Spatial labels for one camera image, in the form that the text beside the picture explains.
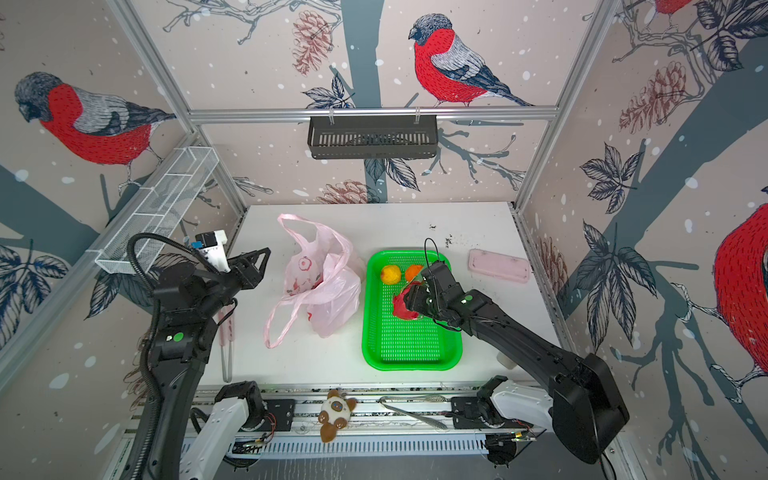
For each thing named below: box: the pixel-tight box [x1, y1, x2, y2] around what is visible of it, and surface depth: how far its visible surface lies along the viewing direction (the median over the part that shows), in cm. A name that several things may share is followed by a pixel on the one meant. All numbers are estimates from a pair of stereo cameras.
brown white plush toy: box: [318, 389, 357, 443], surface depth 73 cm
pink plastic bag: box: [264, 214, 361, 349], surface depth 76 cm
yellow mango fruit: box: [381, 265, 401, 285], surface depth 97 cm
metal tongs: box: [377, 395, 451, 430], surface depth 78 cm
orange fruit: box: [406, 265, 423, 282], surface depth 96 cm
